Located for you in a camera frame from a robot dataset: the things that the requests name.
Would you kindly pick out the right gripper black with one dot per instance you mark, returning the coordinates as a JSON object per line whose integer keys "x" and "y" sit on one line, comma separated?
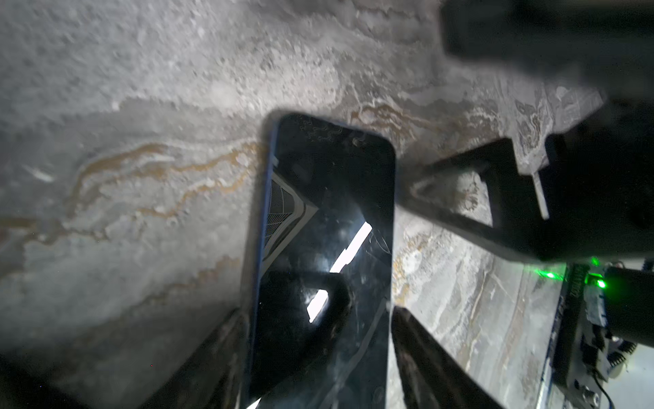
{"x": 598, "y": 188}

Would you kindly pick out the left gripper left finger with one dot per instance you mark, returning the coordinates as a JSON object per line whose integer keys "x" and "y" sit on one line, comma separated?
{"x": 213, "y": 375}

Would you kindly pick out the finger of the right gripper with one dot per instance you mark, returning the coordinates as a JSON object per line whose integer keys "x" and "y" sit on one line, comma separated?
{"x": 608, "y": 44}

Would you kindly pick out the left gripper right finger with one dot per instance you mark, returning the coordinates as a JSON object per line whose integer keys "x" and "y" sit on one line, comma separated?
{"x": 430, "y": 377}

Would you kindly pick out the blue phone black screen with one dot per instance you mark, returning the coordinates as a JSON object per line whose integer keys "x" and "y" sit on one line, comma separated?
{"x": 320, "y": 326}

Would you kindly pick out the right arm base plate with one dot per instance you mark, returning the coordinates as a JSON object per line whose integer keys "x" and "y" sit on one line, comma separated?
{"x": 585, "y": 353}

